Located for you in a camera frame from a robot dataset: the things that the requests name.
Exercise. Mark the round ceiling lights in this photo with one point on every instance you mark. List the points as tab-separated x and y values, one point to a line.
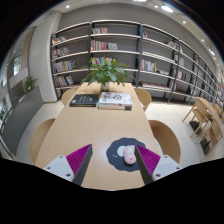
166	8

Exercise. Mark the tan wooden round-back chair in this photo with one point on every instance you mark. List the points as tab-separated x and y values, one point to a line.
40	140
145	98
166	138
68	96

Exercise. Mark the light wooden slatted chairs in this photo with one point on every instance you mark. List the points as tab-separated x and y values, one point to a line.
208	123

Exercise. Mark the small green background plant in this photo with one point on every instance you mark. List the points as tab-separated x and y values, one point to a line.
30	83

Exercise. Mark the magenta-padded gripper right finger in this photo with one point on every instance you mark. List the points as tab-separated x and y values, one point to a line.
166	166

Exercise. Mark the black hardcover book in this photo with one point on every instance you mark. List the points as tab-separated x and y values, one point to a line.
84	100

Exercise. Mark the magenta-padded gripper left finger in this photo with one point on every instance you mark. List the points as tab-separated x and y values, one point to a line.
58	166

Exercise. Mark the book with red-white spine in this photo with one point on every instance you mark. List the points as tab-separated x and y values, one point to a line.
113	107

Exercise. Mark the dark cartoon-eyed mouse pad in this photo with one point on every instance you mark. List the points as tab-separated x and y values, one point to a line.
115	156

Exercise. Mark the pale pink computer mouse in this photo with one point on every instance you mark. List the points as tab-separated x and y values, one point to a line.
129	155

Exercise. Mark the grey bookshelf unit with books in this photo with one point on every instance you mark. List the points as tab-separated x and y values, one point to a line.
116	41

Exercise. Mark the green potted plant white pot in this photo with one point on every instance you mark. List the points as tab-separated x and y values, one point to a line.
106	71

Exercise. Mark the white illustrated book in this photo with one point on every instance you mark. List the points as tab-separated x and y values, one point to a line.
115	99

